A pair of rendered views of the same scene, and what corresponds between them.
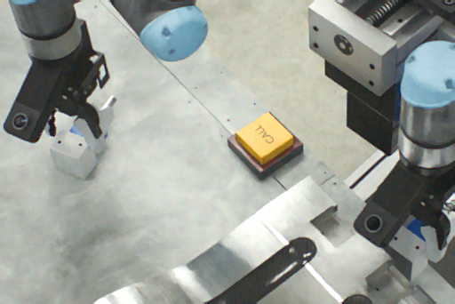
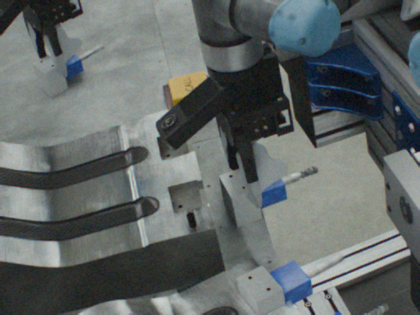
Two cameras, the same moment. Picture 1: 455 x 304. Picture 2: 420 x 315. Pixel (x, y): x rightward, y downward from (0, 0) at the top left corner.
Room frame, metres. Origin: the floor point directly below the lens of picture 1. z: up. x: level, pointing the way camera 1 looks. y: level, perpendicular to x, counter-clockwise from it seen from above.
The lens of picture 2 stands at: (-0.14, -0.71, 1.76)
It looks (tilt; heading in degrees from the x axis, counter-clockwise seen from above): 40 degrees down; 33
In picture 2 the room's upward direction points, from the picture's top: 12 degrees counter-clockwise
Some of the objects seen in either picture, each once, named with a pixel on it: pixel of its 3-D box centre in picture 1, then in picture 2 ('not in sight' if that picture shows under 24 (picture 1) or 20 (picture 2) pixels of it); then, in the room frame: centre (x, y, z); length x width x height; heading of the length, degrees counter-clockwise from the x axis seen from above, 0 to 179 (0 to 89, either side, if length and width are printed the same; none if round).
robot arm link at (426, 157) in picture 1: (428, 133); (230, 44); (0.78, -0.17, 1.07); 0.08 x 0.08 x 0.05
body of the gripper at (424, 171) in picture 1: (429, 170); (247, 93); (0.78, -0.17, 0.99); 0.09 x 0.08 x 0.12; 135
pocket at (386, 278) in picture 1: (391, 289); (190, 206); (0.68, -0.12, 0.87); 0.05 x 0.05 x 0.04; 36
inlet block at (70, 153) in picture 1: (90, 130); (72, 63); (0.99, 0.28, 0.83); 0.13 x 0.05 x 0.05; 152
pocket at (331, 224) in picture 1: (336, 232); (177, 154); (0.77, -0.06, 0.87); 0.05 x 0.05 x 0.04; 36
